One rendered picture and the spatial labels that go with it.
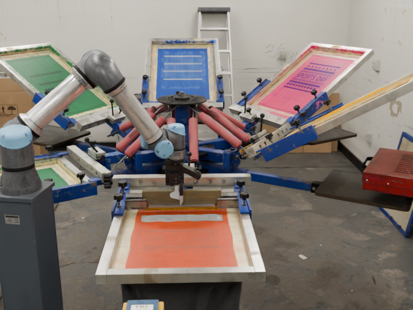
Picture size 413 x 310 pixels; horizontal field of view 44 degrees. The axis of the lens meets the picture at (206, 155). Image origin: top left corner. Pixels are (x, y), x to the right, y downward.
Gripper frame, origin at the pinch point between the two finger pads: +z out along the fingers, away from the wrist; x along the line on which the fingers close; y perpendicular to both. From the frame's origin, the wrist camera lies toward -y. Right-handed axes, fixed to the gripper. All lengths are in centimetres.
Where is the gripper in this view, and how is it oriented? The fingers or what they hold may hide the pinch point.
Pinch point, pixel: (182, 200)
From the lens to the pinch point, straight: 231.5
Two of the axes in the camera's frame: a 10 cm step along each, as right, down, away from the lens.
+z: 0.0, 9.5, 3.0
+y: -10.0, 0.1, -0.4
